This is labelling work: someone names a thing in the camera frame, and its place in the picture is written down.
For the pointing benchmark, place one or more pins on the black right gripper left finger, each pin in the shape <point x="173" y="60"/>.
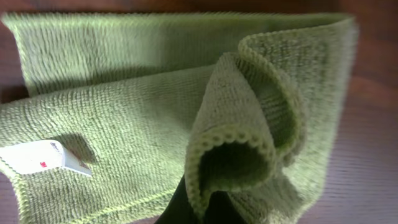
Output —
<point x="179" y="210"/>

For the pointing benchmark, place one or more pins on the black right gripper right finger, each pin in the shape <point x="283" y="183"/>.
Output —
<point x="222" y="211"/>

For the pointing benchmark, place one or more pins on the light green microfiber cloth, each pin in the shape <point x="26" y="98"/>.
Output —
<point x="121" y="106"/>

